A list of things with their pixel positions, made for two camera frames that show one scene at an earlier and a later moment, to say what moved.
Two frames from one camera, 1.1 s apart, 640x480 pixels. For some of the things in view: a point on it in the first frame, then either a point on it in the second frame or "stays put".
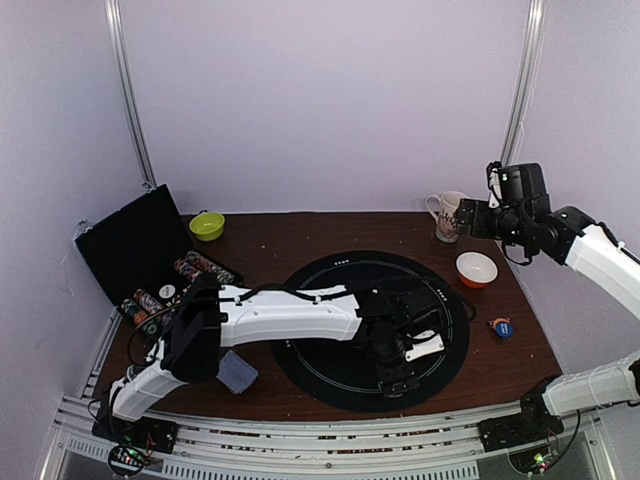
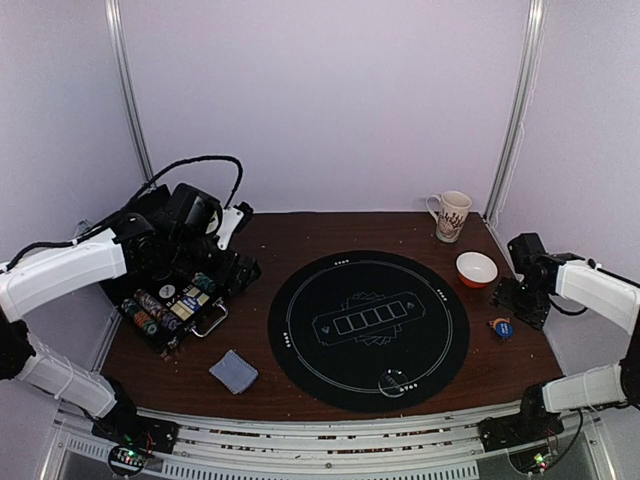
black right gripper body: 464,218 → 516,304
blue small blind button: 504,329 stays put
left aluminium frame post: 115,19 stays put
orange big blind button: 492,323 stays put
